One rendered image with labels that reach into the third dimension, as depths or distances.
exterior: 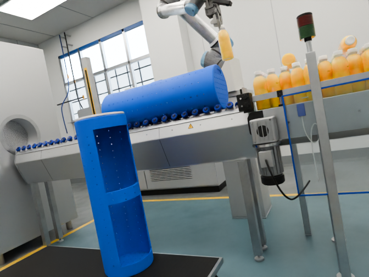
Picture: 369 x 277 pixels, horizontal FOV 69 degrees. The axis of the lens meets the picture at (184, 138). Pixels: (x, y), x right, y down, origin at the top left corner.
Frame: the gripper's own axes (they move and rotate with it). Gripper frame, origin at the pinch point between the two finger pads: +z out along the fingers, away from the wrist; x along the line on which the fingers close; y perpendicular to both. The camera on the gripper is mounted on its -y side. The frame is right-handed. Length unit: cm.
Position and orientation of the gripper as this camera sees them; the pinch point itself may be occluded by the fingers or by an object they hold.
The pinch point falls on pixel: (221, 27)
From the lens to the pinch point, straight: 180.7
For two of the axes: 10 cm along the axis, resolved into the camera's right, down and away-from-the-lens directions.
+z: 1.9, 9.8, 0.1
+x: -4.2, 1.0, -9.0
